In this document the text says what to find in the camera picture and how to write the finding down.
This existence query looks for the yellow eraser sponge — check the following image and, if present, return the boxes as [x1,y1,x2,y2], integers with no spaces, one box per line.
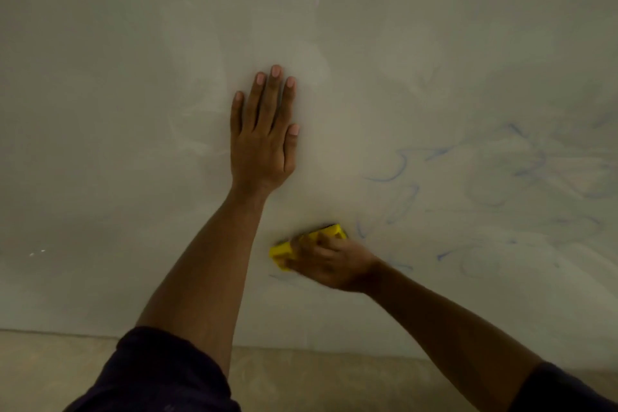
[268,223,348,272]

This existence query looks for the person's left forearm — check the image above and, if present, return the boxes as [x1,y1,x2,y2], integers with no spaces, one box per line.
[135,185,268,379]

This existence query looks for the person's left hand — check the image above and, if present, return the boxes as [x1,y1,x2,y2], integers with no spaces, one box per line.
[229,64,300,196]

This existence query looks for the white whiteboard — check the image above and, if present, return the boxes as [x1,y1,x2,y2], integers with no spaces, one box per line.
[0,0,618,374]

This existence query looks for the dark navy shirt sleeve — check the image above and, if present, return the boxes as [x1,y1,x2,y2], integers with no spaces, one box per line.
[508,361,618,412]
[63,326,242,412]

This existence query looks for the person's right forearm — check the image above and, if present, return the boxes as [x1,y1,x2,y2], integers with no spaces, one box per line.
[364,259,544,412]

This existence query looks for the person's right hand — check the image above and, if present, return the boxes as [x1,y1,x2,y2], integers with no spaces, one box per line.
[285,232,382,294]

